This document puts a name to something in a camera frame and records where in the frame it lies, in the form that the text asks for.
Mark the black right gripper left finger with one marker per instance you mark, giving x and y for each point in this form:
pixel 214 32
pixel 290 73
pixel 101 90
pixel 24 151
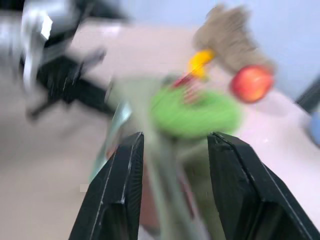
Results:
pixel 117 190

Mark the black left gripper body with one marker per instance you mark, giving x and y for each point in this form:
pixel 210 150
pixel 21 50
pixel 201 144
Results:
pixel 58 77

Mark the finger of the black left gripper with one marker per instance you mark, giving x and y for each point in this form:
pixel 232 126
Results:
pixel 93 58
pixel 96 96

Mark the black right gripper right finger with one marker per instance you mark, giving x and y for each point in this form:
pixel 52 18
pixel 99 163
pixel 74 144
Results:
pixel 240 190

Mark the green plate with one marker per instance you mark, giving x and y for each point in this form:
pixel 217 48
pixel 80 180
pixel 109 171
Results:
pixel 197 117

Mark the yellow plush toy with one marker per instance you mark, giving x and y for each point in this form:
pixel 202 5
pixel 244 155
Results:
pixel 200 62

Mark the brown plush bear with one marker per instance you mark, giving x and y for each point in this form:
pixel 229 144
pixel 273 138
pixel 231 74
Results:
pixel 230 37

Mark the red striped charm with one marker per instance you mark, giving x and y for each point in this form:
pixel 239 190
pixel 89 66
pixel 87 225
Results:
pixel 190 90

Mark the blue round object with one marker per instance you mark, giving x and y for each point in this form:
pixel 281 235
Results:
pixel 315 130

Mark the red apple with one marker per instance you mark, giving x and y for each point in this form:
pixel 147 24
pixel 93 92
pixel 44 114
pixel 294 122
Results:
pixel 251 83

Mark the dark slanted bar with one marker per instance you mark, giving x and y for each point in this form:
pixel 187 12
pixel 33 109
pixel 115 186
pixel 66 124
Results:
pixel 311 96

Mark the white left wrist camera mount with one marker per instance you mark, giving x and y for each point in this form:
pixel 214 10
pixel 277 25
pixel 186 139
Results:
pixel 33 35

